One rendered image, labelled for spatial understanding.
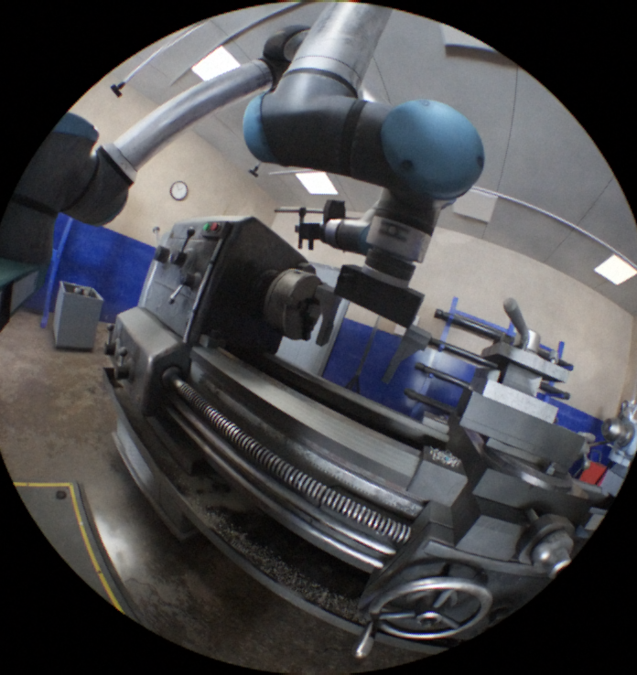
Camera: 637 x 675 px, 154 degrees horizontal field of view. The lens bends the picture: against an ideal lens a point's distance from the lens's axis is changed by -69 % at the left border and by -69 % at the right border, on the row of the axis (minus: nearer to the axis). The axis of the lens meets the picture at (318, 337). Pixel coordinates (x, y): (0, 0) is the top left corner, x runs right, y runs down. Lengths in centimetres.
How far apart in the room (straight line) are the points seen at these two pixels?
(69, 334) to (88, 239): 165
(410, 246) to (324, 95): 21
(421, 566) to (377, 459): 25
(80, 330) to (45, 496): 203
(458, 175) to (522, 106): 246
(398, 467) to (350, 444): 12
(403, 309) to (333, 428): 33
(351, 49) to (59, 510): 110
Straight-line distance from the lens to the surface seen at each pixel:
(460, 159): 22
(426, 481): 52
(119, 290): 411
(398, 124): 21
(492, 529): 44
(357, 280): 36
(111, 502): 132
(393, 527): 53
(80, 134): 55
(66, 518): 89
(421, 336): 36
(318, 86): 27
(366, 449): 54
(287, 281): 79
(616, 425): 106
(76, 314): 268
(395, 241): 32
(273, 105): 27
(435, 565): 49
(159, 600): 109
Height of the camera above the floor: 104
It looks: 2 degrees down
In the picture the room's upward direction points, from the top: 21 degrees clockwise
